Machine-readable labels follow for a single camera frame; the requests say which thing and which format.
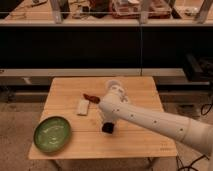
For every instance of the dark red chili pepper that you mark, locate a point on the dark red chili pepper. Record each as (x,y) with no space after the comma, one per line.
(93,99)

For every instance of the green round plate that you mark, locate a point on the green round plate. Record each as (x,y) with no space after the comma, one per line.
(52,134)

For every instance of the black box on right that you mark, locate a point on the black box on right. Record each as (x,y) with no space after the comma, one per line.
(199,69)

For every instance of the translucent plastic cup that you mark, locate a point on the translucent plastic cup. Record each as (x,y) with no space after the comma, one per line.
(112,82)

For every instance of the long shelf bench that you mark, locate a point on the long shelf bench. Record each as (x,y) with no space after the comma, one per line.
(103,50)

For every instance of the white rectangular sponge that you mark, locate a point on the white rectangular sponge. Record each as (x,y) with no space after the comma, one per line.
(82,108)

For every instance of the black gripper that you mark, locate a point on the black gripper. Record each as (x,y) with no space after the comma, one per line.
(108,127)

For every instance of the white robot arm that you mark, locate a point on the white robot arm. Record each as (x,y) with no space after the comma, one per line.
(193,133)

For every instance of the wooden table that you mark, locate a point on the wooden table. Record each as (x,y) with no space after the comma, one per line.
(87,140)

